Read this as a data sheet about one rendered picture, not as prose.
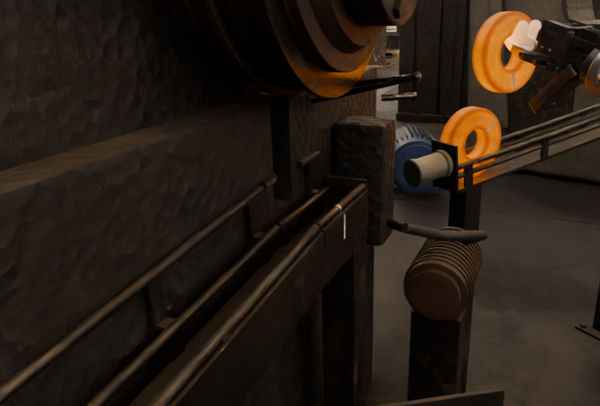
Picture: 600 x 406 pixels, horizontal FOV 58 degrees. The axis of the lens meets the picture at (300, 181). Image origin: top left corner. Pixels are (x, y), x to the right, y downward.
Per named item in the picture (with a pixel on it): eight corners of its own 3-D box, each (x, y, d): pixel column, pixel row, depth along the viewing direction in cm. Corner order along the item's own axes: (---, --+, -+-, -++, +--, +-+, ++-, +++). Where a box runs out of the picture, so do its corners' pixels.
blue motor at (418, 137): (386, 202, 289) (387, 139, 278) (380, 171, 343) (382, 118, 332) (445, 203, 286) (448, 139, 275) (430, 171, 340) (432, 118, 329)
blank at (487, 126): (458, 187, 124) (470, 192, 121) (428, 143, 116) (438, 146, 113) (499, 138, 126) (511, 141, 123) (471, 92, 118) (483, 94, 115)
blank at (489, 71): (470, 18, 103) (484, 17, 100) (526, 7, 110) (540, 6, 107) (472, 97, 108) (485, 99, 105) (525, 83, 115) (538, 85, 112)
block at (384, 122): (329, 240, 107) (329, 121, 99) (345, 226, 114) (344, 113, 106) (382, 249, 102) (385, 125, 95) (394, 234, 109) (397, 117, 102)
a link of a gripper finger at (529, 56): (524, 42, 104) (562, 56, 97) (521, 51, 104) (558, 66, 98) (507, 43, 101) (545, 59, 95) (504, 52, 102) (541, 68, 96)
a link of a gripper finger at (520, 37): (511, 13, 105) (550, 27, 98) (502, 43, 108) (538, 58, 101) (500, 13, 103) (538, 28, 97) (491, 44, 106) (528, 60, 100)
